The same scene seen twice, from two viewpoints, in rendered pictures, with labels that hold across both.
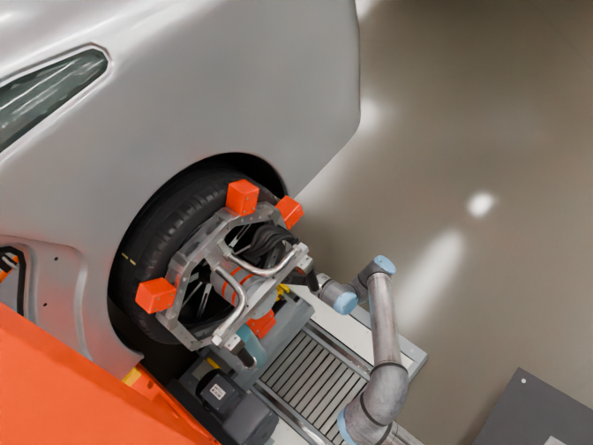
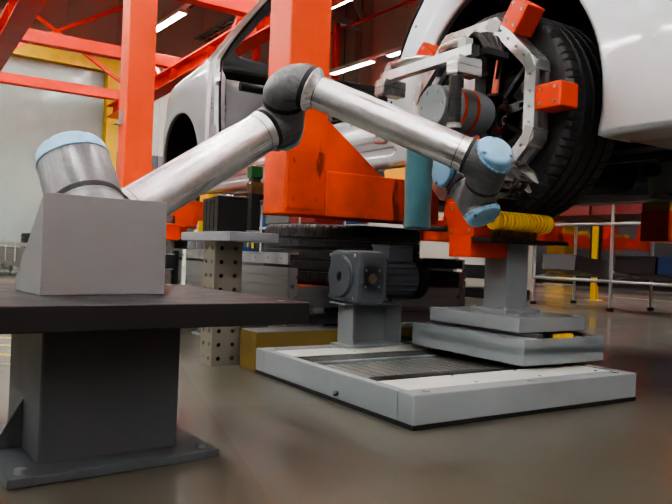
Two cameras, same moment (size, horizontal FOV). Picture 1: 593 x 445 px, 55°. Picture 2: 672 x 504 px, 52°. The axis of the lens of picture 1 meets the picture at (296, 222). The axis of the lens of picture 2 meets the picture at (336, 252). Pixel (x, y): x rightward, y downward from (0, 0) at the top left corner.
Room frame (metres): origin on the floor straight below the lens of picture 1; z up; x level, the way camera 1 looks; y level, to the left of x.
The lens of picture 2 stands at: (0.55, -1.86, 0.39)
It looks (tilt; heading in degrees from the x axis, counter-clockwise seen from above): 0 degrees down; 88
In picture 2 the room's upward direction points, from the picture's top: 2 degrees clockwise
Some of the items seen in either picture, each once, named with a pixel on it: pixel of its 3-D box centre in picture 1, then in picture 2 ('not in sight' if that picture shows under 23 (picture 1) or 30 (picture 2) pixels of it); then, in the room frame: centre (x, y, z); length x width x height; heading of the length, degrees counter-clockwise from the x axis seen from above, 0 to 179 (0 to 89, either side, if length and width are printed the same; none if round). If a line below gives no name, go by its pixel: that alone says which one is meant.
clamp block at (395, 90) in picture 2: (228, 339); (390, 88); (0.79, 0.33, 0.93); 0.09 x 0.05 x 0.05; 31
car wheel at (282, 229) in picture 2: not in sight; (341, 255); (0.69, 1.07, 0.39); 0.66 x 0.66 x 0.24
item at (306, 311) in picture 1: (251, 327); (503, 339); (1.20, 0.37, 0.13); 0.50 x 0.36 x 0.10; 121
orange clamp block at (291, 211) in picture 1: (287, 213); (555, 96); (1.22, 0.02, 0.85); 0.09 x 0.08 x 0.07; 121
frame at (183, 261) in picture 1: (228, 276); (473, 113); (1.05, 0.29, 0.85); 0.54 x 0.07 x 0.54; 121
